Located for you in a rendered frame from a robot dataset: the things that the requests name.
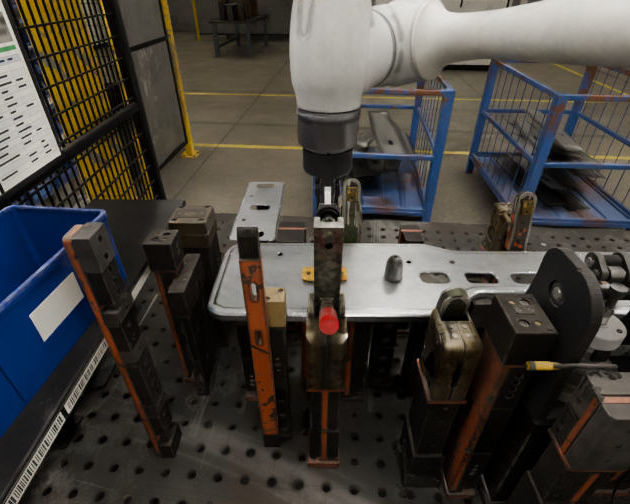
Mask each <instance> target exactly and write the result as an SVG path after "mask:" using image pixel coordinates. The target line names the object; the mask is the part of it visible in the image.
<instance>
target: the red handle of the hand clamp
mask: <svg viewBox="0 0 630 504"><path fill-rule="evenodd" d="M320 306H321V311H320V313H319V328H320V330H321V331H322V332H323V333H324V334H327V335H332V334H334V333H336V332H337V330H338V328H339V321H338V317H337V313H336V311H335V310H334V308H333V300H332V299H331V298H322V299H321V300H320Z"/></svg>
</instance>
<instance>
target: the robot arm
mask: <svg viewBox="0 0 630 504"><path fill-rule="evenodd" d="M289 55H290V71H291V80H292V85H293V88H294V91H295V95H296V101H297V109H296V112H297V126H298V142H299V144H300V145H301V146H302V147H303V168H304V170H305V172H306V173H308V174H309V175H311V176H315V187H314V190H315V196H316V209H317V211H318V209H319V208H320V207H321V206H323V205H325V204H331V205H334V206H336V207H337V208H338V197H339V195H340V184H339V183H340V180H339V177H340V176H344V175H346V174H348V173H349V172H350V171H351V169H352V158H353V147H354V146H356V145H357V144H358V142H357V135H358V132H359V130H358V128H359V122H360V114H361V108H360V106H361V99H362V95H363V94H366V93H367V92H368V91H369V90H370V89H371V88H372V87H383V86H388V85H390V86H392V87H396V86H401V85H405V84H410V83H415V82H420V81H426V80H432V79H434V78H436V77H437V76H438V75H439V74H440V72H441V71H442V69H443V68H444V67H445V66H447V65H449V64H452V63H456V62H461V61H468V60H478V59H501V60H514V61H527V62H540V63H553V64H566V65H581V66H598V67H622V68H630V0H545V1H540V2H535V3H530V4H525V5H520V6H514V7H509V8H504V9H498V10H491V11H482V12H471V13H452V12H449V11H447V10H446V9H445V7H444V6H443V4H442V3H441V2H440V1H439V0H396V1H392V2H390V3H389V4H382V5H376V6H373V7H372V5H371V0H293V5H292V12H291V22H290V41H289Z"/></svg>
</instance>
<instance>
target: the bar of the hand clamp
mask: <svg viewBox="0 0 630 504"><path fill-rule="evenodd" d="M339 216H340V215H339V209H338V208H337V207H336V206H334V205H331V204H325V205H323V206H321V207H320V208H319V209H318V211H317V217H314V316H319V313H320V298H333V308H334V310H335V311H336V313H337V317H338V314H339V299H340V284H341V269H342V254H343V238H344V218H343V217H339Z"/></svg>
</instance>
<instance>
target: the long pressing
mask: <svg viewBox="0 0 630 504"><path fill-rule="evenodd" d="M260 249H261V255H262V260H263V270H264V281H265V287H267V288H286V304H287V322H306V320H307V307H308V293H314V281H303V280H302V268H303V267H314V243H260ZM279 253H281V254H283V255H281V256H279V255H278V254H279ZM393 254H397V255H399V256H401V258H402V260H403V272H402V279H401V281H399V282H395V283H393V282H389V281H387V280H386V279H385V278H384V274H385V266H386V262H387V259H388V258H389V257H390V256H391V255H393ZM545 254H546V252H529V251H453V250H447V249H443V248H438V247H434V246H430V245H425V244H376V243H343V254H342V267H346V268H347V273H348V280H347V281H341V284H340V293H345V308H346V320H347V322H404V323H429V320H430V315H431V312H432V310H433V309H434V308H435V307H436V304H437V301H438V299H439V296H440V293H441V292H442V291H443V290H444V289H446V288H449V287H452V286H460V287H463V288H465V289H466V291H467V294H468V297H469V300H470V303H471V302H472V301H474V300H476V299H481V298H493V297H494V295H495V294H525V293H526V291H527V290H528V288H529V286H530V285H531V284H520V283H516V282H515V281H514V280H513V279H512V277H511V275H513V274H525V275H536V274H537V271H538V269H539V267H540V264H541V262H542V259H543V257H544V255H545ZM407 261H410V262H411V263H407ZM450 261H453V262H454V264H451V263H450ZM421 274H444V275H445V276H446V277H447V279H448V281H449V282H448V283H425V282H423V281H422V280H421V277H420V275H421ZM467 274H490V275H493V276H494V277H495V278H496V280H497V283H471V282H469V281H468V280H467V278H466V276H465V275H467ZM615 306H616V310H615V311H614V313H613V315H614V316H615V317H617V318H618V319H622V318H623V317H624V316H625V315H626V313H628V312H629V310H630V300H618V302H617V303H616V305H615ZM207 310H208V312H209V314H210V315H211V316H212V317H213V318H215V319H217V320H221V321H247V317H246V310H245V303H244V296H243V289H242V282H241V274H240V267H239V251H238V244H236V245H233V246H232V247H230V248H229V249H227V251H226V252H225V254H224V257H223V260H222V262H221V265H220V268H219V271H218V274H217V277H216V280H215V283H214V285H213V288H212V291H211V294H210V297H209V300H208V303H207Z"/></svg>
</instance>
